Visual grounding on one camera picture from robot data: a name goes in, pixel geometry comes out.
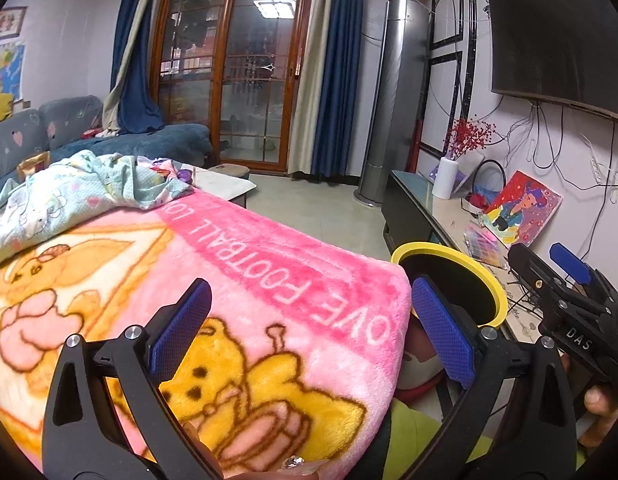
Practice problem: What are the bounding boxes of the grey tower air conditioner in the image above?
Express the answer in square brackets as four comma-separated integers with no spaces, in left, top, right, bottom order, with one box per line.
[353,0,432,207]

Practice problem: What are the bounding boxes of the colourful wall map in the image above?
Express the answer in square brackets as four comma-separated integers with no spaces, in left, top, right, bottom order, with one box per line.
[0,44,28,101]

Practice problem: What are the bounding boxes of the white marble coffee table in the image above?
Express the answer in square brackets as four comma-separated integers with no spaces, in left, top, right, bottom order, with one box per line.
[186,164,258,210]

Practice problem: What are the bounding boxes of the person's left hand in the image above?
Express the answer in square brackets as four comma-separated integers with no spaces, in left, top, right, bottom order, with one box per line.
[181,417,332,480]

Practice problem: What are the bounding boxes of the hanging black wall cables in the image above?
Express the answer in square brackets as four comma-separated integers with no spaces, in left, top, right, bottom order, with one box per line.
[504,100,618,261]

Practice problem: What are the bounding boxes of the light blue printed quilt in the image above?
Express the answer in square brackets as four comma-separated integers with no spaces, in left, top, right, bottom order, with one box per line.
[0,151,194,271]

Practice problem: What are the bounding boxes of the basket with black handle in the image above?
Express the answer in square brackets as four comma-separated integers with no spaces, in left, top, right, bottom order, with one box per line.
[461,159,508,212]

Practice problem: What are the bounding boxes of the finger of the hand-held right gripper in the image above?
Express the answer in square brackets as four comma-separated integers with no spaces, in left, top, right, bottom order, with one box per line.
[507,243,566,312]
[549,242,616,307]

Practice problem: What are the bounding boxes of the framed embroidery picture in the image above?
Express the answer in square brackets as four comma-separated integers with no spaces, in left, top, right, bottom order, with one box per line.
[0,6,28,44]

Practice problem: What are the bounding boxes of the grey television cabinet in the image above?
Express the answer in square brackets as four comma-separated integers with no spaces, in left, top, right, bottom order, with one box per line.
[381,170,590,351]

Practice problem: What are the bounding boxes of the blue grey sofa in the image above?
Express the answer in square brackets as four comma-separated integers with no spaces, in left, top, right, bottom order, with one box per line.
[0,95,214,201]

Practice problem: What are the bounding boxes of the black wall television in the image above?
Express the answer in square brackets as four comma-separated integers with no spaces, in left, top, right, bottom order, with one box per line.
[481,0,618,126]

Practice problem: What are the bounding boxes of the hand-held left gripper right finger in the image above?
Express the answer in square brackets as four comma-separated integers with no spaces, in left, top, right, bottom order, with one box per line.
[404,275,580,480]

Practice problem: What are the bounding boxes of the white ribbed vase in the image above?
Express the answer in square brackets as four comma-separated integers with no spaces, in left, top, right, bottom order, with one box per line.
[433,156,460,200]

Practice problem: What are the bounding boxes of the pink printed blanket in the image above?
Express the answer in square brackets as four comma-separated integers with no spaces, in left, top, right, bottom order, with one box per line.
[0,195,414,480]

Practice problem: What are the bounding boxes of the tangle of black cables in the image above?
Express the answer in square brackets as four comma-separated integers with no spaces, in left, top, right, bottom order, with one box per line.
[506,280,546,322]

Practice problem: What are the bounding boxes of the yellow-rimmed waste bin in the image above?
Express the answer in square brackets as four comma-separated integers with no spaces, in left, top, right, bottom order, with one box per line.
[391,241,510,403]

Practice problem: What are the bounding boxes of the grey padded stool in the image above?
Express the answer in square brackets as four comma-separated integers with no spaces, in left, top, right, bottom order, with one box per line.
[209,161,251,181]

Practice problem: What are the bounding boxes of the black wall trim frames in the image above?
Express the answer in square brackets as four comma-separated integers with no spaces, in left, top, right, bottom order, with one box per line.
[411,0,495,162]

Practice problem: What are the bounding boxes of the person's right hand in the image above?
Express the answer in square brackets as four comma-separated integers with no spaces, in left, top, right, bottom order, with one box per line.
[576,385,618,450]

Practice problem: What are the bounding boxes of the white vase red flowers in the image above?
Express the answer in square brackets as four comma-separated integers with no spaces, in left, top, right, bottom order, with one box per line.
[429,152,485,199]

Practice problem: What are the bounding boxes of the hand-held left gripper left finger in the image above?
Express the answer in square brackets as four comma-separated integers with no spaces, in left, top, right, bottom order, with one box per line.
[41,277,224,480]

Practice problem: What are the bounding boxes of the wooden sliding glass door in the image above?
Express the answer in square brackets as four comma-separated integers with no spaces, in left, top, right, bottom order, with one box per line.
[149,0,320,171]

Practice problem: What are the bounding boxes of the green garment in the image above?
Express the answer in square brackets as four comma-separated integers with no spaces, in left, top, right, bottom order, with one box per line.
[389,400,490,480]

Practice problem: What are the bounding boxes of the clear bead organiser box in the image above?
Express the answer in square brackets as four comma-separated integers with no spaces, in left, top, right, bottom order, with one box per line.
[461,222,510,269]

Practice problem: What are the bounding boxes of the blue and beige curtain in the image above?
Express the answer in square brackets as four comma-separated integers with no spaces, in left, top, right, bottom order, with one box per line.
[287,0,366,179]
[101,0,168,137]

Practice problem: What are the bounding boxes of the gold gift box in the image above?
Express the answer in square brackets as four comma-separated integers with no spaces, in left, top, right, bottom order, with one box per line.
[16,152,51,182]

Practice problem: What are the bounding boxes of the colourful portrait painting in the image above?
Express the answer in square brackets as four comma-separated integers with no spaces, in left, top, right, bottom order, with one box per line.
[481,170,562,249]

